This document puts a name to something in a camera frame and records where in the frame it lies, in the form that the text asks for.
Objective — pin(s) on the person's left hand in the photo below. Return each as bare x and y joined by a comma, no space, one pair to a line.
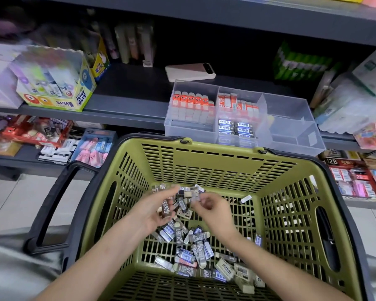
150,213

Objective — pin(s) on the person's right hand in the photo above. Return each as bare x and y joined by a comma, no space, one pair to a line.
221,216

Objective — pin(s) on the person's right fingers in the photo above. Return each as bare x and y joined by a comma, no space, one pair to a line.
203,205

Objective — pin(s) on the person's left fingers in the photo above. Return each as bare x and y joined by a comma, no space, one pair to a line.
166,194

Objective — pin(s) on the clear grey lead case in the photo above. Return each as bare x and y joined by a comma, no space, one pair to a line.
195,194

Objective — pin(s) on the dark printed lead case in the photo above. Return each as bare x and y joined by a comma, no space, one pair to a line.
166,210

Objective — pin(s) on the person's right forearm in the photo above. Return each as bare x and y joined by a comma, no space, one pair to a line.
269,269

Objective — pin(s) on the person's left forearm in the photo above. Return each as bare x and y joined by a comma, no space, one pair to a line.
97,263

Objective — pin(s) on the small white lead case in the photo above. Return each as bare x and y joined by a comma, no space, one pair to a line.
246,199

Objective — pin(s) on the pile of pencil lead cases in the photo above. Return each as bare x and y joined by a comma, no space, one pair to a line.
191,247

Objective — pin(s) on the olive green shopping basket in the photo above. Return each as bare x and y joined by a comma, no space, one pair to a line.
206,159

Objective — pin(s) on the stack of blue lead cases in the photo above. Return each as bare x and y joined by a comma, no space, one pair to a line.
235,130

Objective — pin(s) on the blue box of pink erasers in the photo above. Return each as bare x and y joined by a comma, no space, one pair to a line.
94,148

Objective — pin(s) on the row of orange capped erasers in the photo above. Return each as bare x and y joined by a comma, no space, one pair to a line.
191,104

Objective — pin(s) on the row of orange white erasers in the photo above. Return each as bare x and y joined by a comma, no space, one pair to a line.
235,104

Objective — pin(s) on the clear plastic organizer box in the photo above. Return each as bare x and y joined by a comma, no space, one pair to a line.
288,128

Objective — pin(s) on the pile of black white erasers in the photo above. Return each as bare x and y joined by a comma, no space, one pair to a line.
55,152

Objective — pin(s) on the white power bank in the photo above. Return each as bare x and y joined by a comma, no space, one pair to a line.
189,72

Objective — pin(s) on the yellow glue display box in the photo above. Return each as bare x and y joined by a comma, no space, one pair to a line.
65,97

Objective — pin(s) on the yellow cartoon box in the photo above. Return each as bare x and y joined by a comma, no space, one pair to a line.
101,64

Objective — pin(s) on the red stationery display box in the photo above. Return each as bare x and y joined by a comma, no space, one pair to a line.
31,131

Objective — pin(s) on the red eraser display box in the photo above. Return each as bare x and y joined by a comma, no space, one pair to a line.
354,178

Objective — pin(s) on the row of upright pastel packets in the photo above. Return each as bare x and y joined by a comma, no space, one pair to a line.
134,43

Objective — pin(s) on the row of pastel glue sticks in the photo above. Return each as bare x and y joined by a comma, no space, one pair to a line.
47,78

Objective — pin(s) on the green packet display box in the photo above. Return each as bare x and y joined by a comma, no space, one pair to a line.
297,64

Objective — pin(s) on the pile of clear plastic packets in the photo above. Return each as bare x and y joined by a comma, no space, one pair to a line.
341,103

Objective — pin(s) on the dark grey metal shelving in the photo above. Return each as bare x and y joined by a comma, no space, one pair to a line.
206,18

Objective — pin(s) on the pale lilac box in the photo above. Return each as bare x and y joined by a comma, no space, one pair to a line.
0,78

